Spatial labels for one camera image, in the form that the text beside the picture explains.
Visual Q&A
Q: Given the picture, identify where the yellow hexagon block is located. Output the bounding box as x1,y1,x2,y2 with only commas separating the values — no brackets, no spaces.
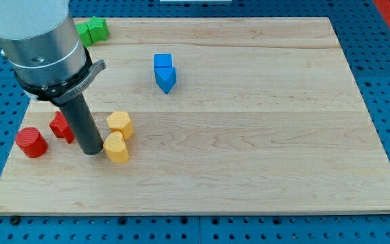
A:
106,111,135,140

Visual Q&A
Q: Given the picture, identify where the yellow heart block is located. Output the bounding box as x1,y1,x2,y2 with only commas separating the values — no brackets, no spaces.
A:
103,131,129,163

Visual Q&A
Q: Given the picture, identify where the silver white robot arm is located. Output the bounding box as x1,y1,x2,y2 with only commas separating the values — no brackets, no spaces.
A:
0,0,87,87

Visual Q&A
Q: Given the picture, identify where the green star block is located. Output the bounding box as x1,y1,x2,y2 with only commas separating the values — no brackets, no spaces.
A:
86,16,109,43

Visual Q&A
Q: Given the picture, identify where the red star block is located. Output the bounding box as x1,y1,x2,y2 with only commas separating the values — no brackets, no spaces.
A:
49,111,75,144

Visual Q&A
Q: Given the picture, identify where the light wooden board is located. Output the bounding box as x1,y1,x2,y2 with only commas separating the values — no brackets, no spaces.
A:
0,17,390,216

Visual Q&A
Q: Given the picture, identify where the blue triangle block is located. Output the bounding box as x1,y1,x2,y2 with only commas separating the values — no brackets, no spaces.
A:
154,67,177,94

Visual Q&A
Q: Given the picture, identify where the blue cube block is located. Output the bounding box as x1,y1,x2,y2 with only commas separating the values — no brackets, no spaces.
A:
153,54,173,68

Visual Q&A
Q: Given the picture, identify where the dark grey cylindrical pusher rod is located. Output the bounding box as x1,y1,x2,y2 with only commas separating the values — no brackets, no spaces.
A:
60,94,103,155

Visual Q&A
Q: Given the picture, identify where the black clamp with grey lever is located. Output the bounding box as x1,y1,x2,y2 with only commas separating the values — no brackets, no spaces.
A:
14,47,106,106

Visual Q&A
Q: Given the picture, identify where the green cube block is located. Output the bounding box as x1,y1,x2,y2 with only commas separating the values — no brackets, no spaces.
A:
75,23,93,47

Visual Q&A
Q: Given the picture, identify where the red cylinder block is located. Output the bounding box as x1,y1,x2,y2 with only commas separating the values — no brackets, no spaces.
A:
15,127,48,158

